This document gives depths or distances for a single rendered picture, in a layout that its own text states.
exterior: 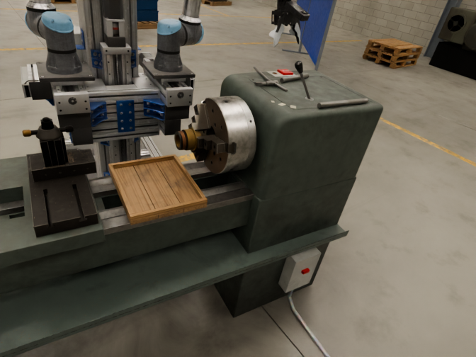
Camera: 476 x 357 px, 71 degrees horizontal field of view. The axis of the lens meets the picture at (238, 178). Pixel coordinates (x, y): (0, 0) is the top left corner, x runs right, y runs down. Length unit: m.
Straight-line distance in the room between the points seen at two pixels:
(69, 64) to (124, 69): 0.30
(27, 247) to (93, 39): 1.13
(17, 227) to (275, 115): 0.94
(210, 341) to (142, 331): 0.37
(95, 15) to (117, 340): 1.62
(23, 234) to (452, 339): 2.32
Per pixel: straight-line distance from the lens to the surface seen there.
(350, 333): 2.23
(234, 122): 1.27
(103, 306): 1.46
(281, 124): 1.26
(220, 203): 1.39
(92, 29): 1.93
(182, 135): 1.31
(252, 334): 2.03
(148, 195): 1.37
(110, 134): 1.88
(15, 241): 1.21
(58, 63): 1.74
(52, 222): 1.17
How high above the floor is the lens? 1.73
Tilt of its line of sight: 34 degrees down
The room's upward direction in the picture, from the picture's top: 10 degrees clockwise
